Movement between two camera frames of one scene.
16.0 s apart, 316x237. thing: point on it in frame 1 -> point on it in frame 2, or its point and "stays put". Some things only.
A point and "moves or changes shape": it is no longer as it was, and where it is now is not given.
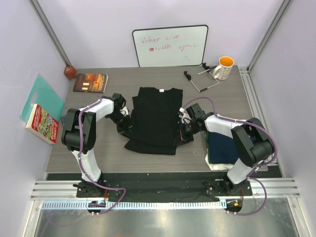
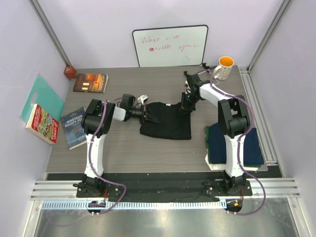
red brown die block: [70, 72] stays put
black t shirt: [155, 120] moves or changes shape
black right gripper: [182, 137] -> [183, 104]
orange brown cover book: [96, 83] stays put
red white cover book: [41, 123] stays put
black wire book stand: [205, 68] stays put
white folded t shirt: [211, 166] stays put
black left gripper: [127, 126] -> [144, 113]
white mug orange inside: [223, 70] stays put
